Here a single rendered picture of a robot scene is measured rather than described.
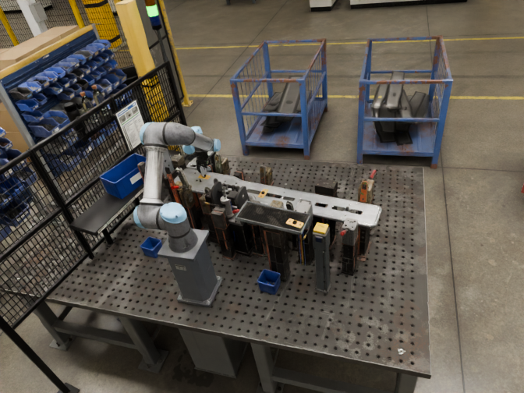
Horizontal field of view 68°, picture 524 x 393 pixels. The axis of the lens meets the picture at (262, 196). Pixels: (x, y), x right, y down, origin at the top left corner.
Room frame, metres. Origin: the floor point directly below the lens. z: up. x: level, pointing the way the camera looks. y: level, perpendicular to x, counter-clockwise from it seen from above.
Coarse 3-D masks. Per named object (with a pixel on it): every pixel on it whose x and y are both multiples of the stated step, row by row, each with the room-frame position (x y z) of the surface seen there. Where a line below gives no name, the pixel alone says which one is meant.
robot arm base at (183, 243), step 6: (186, 234) 1.45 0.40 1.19; (192, 234) 1.47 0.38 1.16; (168, 240) 1.47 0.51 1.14; (174, 240) 1.43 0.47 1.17; (180, 240) 1.43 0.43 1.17; (186, 240) 1.43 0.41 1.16; (192, 240) 1.45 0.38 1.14; (174, 246) 1.43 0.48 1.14; (180, 246) 1.42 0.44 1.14; (186, 246) 1.43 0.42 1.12; (192, 246) 1.43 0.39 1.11; (180, 252) 1.41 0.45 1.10
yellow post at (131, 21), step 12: (132, 0) 2.89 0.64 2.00; (120, 12) 2.85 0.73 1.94; (132, 12) 2.84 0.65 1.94; (132, 24) 2.82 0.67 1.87; (132, 36) 2.83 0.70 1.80; (144, 36) 2.89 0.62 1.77; (132, 48) 2.85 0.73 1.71; (144, 48) 2.86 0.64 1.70; (144, 60) 2.82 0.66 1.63; (144, 72) 2.83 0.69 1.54; (156, 84) 2.86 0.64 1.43; (156, 108) 2.83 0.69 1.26
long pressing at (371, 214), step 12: (192, 168) 2.32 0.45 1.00; (192, 180) 2.18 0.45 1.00; (204, 180) 2.15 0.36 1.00; (228, 180) 2.11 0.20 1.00; (240, 180) 2.09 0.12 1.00; (204, 192) 2.02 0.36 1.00; (276, 192) 1.90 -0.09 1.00; (288, 192) 1.88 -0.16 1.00; (300, 192) 1.87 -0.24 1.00; (312, 204) 1.73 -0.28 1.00; (336, 204) 1.70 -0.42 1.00; (348, 204) 1.68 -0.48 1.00; (360, 204) 1.66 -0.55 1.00; (372, 204) 1.65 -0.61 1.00; (324, 216) 1.61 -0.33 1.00; (336, 216) 1.60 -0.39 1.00; (348, 216) 1.59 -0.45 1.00; (360, 216) 1.57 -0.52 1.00; (372, 216) 1.56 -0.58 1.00
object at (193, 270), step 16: (160, 256) 1.42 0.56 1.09; (176, 256) 1.39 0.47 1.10; (192, 256) 1.38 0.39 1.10; (208, 256) 1.50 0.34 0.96; (176, 272) 1.42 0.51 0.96; (192, 272) 1.38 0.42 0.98; (208, 272) 1.45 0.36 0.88; (192, 288) 1.40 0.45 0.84; (208, 288) 1.41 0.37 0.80; (208, 304) 1.36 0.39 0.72
